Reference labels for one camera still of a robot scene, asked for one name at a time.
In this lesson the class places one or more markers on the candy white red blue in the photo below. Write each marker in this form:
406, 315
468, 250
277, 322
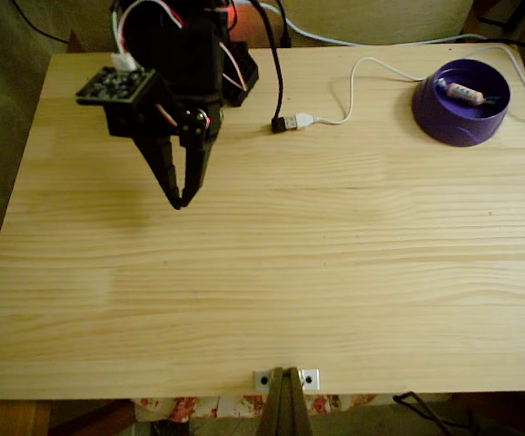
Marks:
464, 93

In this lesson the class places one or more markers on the purple plastic bowl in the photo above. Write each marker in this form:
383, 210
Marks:
453, 131

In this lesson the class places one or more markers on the orange glowing object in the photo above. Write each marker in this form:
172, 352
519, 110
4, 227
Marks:
249, 27

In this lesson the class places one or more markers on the beige upholstered seat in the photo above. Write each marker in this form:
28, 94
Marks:
380, 20

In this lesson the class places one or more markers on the floral cloth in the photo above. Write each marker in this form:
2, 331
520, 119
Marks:
235, 404

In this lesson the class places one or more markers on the wooden table leg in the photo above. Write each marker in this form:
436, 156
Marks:
17, 420

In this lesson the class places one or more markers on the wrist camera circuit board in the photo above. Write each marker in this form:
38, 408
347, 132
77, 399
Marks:
112, 86

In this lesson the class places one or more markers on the silver metal bracket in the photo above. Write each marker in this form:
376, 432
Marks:
310, 379

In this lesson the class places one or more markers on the wooden camera post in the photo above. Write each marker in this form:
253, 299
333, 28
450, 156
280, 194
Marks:
285, 409

